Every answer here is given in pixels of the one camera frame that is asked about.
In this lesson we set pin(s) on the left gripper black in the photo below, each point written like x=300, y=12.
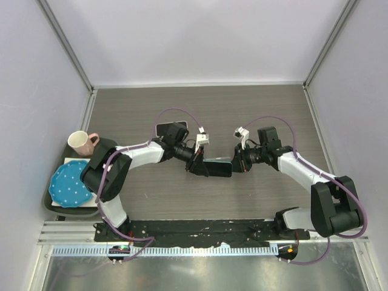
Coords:
x=198, y=167

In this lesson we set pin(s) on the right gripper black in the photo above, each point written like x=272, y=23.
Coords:
x=239, y=162

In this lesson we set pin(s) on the clear phone case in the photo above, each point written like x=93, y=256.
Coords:
x=219, y=159

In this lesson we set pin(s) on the black smartphone gold edge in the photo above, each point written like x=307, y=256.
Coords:
x=161, y=128

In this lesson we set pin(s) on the teal smartphone black screen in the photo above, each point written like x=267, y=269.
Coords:
x=221, y=169

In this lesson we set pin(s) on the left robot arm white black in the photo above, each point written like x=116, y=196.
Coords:
x=107, y=170

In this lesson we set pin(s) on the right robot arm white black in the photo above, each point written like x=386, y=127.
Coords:
x=334, y=207

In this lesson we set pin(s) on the pink mug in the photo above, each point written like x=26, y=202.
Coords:
x=83, y=143

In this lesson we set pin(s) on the dark green tray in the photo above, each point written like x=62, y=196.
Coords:
x=76, y=213

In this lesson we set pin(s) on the blue dotted plate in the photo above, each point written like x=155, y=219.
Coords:
x=71, y=184

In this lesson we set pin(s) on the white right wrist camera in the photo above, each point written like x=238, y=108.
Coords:
x=243, y=135

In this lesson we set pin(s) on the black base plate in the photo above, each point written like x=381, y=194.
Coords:
x=212, y=233

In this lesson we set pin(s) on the slotted cable duct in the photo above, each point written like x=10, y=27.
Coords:
x=112, y=250

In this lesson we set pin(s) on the aluminium front rail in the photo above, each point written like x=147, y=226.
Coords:
x=72, y=232

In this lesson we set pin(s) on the right aluminium corner post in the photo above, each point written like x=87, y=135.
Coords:
x=337, y=28

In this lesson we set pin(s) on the aluminium corner post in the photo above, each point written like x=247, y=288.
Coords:
x=337, y=28
x=64, y=42

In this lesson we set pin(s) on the left aluminium corner post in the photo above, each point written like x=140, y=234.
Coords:
x=64, y=42

